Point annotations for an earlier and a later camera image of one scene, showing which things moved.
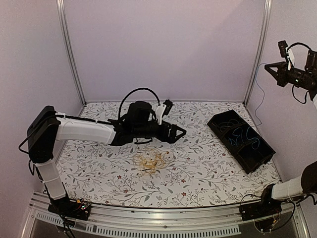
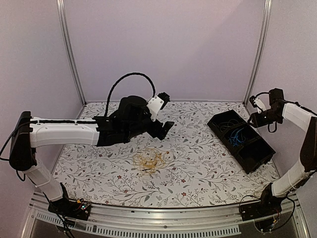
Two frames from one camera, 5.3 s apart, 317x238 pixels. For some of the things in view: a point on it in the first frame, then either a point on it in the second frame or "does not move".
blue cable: (258, 108) to (236, 136)
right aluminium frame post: (267, 15) does not move
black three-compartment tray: (246, 147) does not move
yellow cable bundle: (148, 160) does not move
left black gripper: (171, 138) to (156, 133)
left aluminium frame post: (61, 13) does not move
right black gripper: (282, 76) to (257, 123)
